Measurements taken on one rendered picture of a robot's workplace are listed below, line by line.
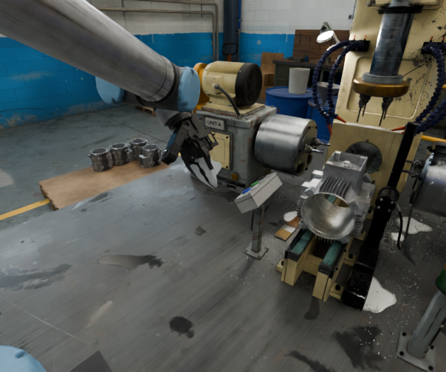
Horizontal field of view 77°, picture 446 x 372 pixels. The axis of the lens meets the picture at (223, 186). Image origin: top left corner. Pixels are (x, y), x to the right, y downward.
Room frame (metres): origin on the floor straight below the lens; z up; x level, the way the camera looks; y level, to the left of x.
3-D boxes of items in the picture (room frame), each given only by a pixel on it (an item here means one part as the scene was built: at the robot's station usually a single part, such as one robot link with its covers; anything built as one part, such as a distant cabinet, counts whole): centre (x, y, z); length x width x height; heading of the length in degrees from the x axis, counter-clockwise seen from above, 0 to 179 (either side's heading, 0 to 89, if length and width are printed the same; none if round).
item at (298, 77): (3.20, -0.80, 0.99); 0.24 x 0.22 x 0.24; 46
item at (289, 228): (0.91, -0.28, 0.80); 0.21 x 0.05 x 0.01; 142
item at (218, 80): (1.35, 0.00, 1.16); 0.33 x 0.26 x 0.42; 55
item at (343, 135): (1.15, -0.63, 0.97); 0.30 x 0.11 x 0.34; 55
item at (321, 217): (0.76, -0.36, 1.01); 0.20 x 0.19 x 0.19; 147
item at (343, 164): (0.80, -0.38, 1.11); 0.12 x 0.11 x 0.07; 147
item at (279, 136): (1.22, -0.25, 1.04); 0.37 x 0.25 x 0.25; 55
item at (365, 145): (1.10, -0.59, 1.01); 0.15 x 0.02 x 0.15; 55
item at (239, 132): (1.36, -0.05, 0.99); 0.35 x 0.31 x 0.37; 55
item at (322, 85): (2.61, -0.93, 0.93); 0.25 x 0.24 x 0.25; 136
